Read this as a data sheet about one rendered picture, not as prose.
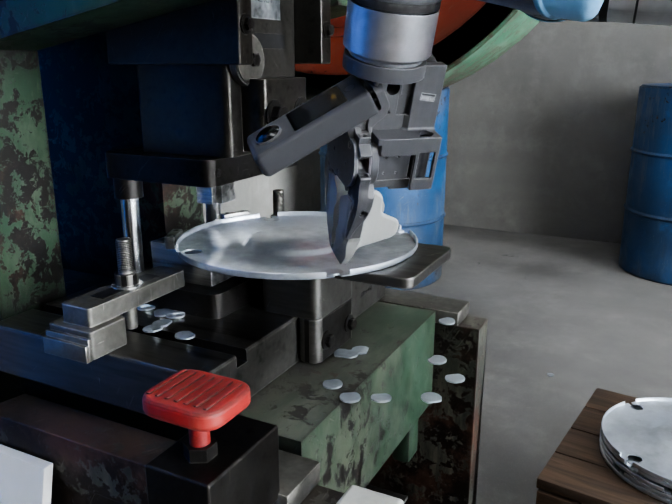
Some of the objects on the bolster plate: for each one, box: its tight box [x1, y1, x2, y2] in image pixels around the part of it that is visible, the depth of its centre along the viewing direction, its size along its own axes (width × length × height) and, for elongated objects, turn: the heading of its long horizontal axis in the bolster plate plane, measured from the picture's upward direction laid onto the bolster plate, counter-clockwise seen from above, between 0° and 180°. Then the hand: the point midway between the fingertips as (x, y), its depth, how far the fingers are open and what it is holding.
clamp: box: [43, 237, 185, 364], centre depth 74 cm, size 6×17×10 cm, turn 153°
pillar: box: [120, 198, 145, 273], centre depth 83 cm, size 2×2×14 cm
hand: (336, 251), depth 68 cm, fingers closed
